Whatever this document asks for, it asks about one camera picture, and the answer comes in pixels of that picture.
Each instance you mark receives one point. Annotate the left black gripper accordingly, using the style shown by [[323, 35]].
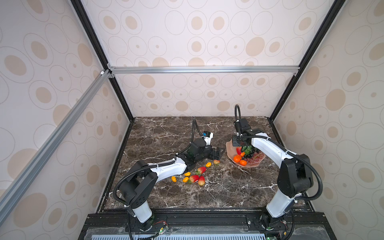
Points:
[[211, 150]]

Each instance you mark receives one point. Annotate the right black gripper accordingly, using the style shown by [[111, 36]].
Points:
[[235, 142]]

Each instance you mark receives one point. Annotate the pink scalloped fruit bowl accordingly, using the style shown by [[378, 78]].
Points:
[[231, 152]]

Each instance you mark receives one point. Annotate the green fake grape bunch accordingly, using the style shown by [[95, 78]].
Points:
[[248, 150]]

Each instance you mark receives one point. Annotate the black fake grape bunch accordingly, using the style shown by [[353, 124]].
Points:
[[248, 157]]

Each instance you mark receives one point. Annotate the red fake grape bunch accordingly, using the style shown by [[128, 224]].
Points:
[[256, 158]]

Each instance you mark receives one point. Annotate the fake peach strawberry front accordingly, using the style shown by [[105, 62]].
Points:
[[201, 181]]

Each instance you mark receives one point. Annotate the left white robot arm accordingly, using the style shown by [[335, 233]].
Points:
[[134, 188]]

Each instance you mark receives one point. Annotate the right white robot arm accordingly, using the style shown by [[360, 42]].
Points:
[[297, 179]]

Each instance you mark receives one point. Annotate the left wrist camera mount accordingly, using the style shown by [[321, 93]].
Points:
[[207, 137]]

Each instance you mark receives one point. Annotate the horizontal aluminium frame bar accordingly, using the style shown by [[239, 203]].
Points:
[[205, 70]]

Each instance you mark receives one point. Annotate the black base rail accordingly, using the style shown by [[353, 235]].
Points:
[[207, 225]]

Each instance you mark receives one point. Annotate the slanted aluminium frame bar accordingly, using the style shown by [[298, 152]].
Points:
[[21, 184]]

